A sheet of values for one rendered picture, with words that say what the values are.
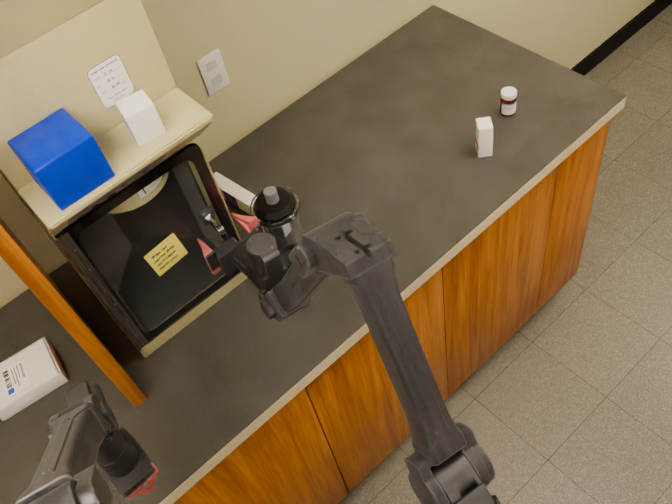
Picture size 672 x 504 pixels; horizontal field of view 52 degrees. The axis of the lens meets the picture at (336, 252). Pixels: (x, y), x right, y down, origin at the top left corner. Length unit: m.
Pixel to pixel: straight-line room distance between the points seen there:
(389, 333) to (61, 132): 0.58
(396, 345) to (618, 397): 1.68
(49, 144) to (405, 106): 1.13
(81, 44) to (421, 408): 0.74
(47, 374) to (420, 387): 0.96
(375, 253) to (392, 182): 0.91
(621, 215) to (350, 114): 1.38
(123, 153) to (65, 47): 0.18
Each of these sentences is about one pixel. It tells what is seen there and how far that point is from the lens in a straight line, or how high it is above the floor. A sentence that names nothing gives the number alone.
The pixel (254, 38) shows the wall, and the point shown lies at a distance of 1.93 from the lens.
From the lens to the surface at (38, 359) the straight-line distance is 1.72.
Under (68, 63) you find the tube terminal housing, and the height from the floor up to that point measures 1.65.
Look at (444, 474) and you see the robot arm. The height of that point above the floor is 1.28.
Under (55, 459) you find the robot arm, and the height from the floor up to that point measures 1.55.
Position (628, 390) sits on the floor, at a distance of 2.57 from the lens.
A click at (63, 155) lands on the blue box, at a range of 1.10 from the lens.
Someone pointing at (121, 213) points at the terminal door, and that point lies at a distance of 1.34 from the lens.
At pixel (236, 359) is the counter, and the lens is 1.57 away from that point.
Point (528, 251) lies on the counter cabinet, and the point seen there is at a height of 0.55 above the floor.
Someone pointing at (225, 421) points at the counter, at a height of 0.94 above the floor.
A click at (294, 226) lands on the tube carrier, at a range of 1.50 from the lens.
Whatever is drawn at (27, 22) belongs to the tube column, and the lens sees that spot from 1.13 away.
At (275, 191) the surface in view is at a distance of 1.46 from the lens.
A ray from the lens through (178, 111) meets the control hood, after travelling 1.23.
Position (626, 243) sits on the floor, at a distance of 2.90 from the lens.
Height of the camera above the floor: 2.26
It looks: 52 degrees down
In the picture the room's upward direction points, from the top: 14 degrees counter-clockwise
